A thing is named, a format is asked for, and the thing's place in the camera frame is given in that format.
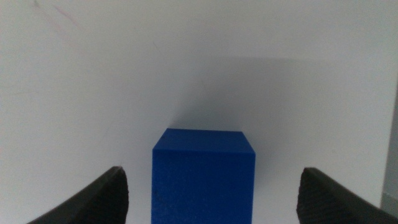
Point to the blue cube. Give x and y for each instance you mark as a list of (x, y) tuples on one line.
[(202, 183)]

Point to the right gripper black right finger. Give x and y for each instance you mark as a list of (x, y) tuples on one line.
[(323, 200)]

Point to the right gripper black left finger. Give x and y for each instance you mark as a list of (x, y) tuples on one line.
[(99, 200)]

